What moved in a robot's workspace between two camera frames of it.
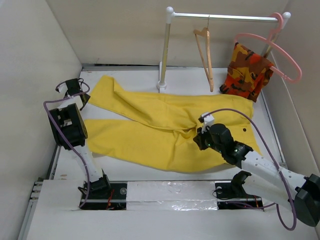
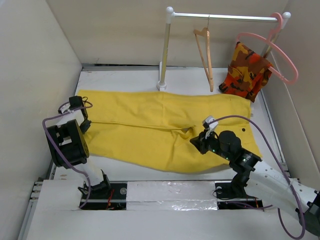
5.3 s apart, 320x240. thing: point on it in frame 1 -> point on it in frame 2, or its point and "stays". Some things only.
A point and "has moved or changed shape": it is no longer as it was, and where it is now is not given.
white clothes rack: [161, 87] stays
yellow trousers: [158, 132] has moved or changed shape
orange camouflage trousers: [248, 72] stays
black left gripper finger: [85, 97] -> [84, 125]
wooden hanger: [206, 32] stays
